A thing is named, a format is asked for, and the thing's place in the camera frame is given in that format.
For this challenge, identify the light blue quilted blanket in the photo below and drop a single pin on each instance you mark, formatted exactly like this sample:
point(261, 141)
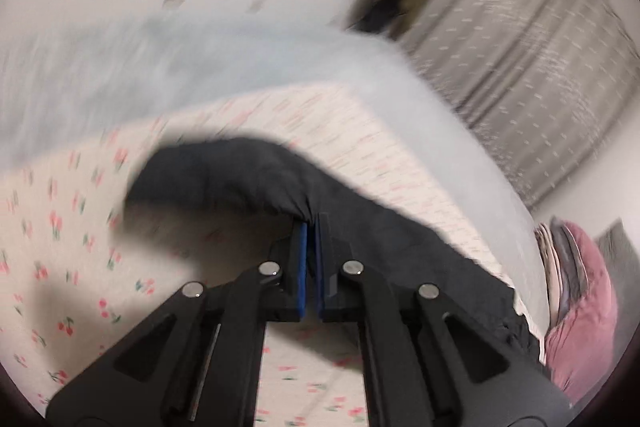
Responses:
point(61, 85)

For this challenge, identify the grey quilted headboard cushion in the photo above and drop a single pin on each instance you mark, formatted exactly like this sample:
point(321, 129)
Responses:
point(622, 261)

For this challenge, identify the black puffer jacket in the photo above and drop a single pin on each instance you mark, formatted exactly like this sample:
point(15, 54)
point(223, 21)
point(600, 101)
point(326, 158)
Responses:
point(252, 175)

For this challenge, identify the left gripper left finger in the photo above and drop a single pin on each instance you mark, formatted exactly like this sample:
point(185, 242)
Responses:
point(195, 360)

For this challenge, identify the cherry print bed sheet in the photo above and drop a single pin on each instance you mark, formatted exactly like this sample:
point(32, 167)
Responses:
point(78, 271)

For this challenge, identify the grey dotted curtain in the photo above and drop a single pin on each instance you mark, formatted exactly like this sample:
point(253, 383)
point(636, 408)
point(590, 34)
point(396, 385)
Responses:
point(540, 83)

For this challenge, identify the pink velvet pillow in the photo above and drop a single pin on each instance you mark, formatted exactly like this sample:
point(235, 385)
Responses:
point(580, 348)

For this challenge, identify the stack of folded clothes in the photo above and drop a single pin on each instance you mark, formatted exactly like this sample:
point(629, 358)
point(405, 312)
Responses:
point(561, 279)

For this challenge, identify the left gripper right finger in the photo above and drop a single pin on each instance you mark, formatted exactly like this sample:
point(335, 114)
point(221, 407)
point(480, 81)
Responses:
point(425, 361)

